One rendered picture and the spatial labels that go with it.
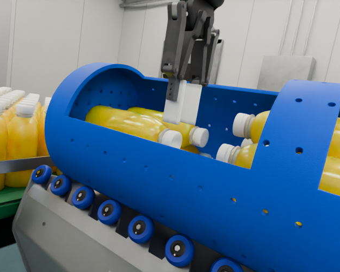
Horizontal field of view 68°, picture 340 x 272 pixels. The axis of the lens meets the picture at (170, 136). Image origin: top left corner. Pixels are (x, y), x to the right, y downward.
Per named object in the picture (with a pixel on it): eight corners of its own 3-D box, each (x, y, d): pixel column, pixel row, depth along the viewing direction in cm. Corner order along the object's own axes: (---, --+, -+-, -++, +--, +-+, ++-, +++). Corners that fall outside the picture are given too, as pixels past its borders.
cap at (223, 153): (237, 161, 40) (226, 157, 41) (237, 141, 38) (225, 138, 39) (227, 176, 37) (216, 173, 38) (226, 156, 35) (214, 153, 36)
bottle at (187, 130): (144, 119, 67) (208, 134, 56) (129, 140, 63) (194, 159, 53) (134, 100, 61) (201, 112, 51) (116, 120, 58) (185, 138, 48)
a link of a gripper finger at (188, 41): (207, 14, 39) (204, 8, 38) (186, 82, 38) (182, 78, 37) (186, 15, 41) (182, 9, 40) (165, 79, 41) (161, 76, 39)
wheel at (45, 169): (50, 166, 56) (56, 170, 58) (39, 161, 59) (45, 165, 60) (36, 183, 55) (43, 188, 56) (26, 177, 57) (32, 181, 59)
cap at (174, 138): (158, 137, 42) (167, 140, 41) (171, 125, 44) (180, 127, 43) (163, 156, 44) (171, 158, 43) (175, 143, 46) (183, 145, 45)
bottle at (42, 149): (34, 165, 80) (40, 107, 77) (59, 167, 83) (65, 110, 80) (31, 173, 74) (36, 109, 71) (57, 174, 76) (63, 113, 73)
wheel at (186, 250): (197, 239, 36) (201, 243, 38) (171, 227, 39) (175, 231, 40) (183, 271, 34) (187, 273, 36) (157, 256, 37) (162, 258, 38)
